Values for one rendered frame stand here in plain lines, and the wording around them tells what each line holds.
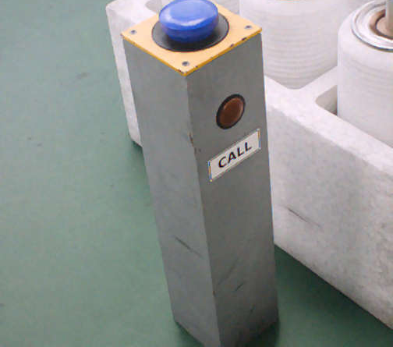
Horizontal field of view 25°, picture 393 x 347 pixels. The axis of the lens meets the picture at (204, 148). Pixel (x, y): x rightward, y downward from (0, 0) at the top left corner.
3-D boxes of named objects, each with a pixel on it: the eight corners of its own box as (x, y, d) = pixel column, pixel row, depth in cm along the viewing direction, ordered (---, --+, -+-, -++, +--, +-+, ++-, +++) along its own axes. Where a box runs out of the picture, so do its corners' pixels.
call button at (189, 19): (231, 34, 61) (230, 8, 59) (187, 59, 59) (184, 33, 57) (194, 13, 63) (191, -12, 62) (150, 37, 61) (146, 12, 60)
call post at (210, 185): (281, 319, 80) (264, 31, 60) (223, 365, 77) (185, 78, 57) (228, 277, 85) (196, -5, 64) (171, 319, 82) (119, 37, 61)
